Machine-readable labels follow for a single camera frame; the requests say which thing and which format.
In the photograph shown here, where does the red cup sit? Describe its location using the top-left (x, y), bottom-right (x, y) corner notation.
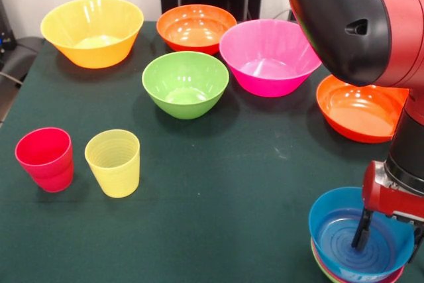
top-left (15, 127), bottom-right (74, 181)
top-left (30, 160), bottom-right (75, 194)

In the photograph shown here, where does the dark grey seat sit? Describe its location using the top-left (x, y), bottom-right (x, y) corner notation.
top-left (0, 36), bottom-right (46, 87)

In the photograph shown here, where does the small red bowl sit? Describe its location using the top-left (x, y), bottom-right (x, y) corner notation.
top-left (310, 239), bottom-right (405, 283)

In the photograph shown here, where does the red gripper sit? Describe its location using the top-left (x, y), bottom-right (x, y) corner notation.
top-left (350, 160), bottom-right (424, 262)

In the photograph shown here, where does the black equipment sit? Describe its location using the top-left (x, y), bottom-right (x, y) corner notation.
top-left (0, 0), bottom-right (17, 52)

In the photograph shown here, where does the dark green tablecloth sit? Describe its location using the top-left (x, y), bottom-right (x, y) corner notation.
top-left (0, 21), bottom-right (424, 283)

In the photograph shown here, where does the large green bowl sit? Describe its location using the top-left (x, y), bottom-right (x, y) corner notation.
top-left (141, 51), bottom-right (230, 120)

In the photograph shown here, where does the yellow cup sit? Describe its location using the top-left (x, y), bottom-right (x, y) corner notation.
top-left (84, 129), bottom-right (141, 199)

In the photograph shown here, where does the blue bowl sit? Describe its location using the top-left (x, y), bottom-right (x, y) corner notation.
top-left (308, 186), bottom-right (415, 279)

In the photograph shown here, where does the large pink bowl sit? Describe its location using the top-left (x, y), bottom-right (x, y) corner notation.
top-left (219, 19), bottom-right (323, 98)

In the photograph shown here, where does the small green bowl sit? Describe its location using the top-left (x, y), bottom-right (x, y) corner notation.
top-left (311, 249), bottom-right (337, 283)

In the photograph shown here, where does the large yellow-orange bowl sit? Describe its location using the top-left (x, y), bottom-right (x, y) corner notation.
top-left (40, 0), bottom-right (144, 70)

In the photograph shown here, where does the orange shallow bowl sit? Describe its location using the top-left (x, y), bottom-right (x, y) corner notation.
top-left (156, 4), bottom-right (238, 56)
top-left (315, 74), bottom-right (410, 144)

